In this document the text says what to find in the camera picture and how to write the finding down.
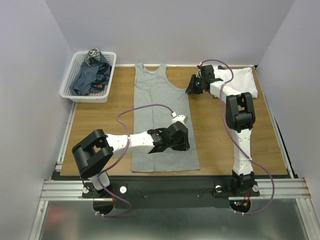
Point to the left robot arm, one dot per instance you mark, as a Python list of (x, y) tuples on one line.
[(94, 151)]

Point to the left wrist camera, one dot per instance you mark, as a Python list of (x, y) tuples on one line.
[(179, 118)]

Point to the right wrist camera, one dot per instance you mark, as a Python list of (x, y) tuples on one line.
[(199, 73)]

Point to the aluminium frame rail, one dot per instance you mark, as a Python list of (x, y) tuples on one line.
[(61, 190)]

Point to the white plastic laundry basket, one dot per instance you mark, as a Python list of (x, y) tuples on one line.
[(73, 70)]

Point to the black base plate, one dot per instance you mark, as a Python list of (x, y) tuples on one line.
[(146, 192)]

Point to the dark navy tank top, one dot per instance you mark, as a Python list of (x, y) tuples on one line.
[(91, 79)]

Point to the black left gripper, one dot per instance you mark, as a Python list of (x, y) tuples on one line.
[(185, 145)]

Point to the grey tank top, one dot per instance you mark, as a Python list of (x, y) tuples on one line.
[(156, 94)]

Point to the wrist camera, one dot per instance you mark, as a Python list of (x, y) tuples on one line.
[(179, 118), (199, 73)]

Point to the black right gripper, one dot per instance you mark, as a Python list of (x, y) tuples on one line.
[(193, 87)]

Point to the folded white tank top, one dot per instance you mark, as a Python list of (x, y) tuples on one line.
[(243, 79)]

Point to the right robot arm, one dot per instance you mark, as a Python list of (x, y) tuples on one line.
[(238, 118)]

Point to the patterned navy garment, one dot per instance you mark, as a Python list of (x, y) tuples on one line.
[(94, 55)]

